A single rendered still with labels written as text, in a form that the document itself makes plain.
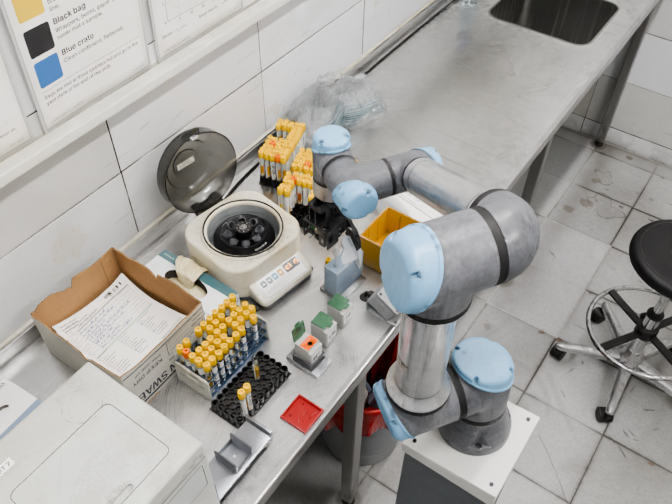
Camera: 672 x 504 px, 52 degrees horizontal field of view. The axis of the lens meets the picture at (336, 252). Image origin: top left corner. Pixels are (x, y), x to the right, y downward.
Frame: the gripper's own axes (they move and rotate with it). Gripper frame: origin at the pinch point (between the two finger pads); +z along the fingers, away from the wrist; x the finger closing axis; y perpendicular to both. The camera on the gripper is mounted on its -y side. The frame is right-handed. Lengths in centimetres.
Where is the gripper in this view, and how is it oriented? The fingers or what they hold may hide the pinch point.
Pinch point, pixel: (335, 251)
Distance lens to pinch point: 159.7
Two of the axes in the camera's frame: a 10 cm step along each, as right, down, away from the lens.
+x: 7.7, 4.8, -4.3
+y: -6.4, 5.6, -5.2
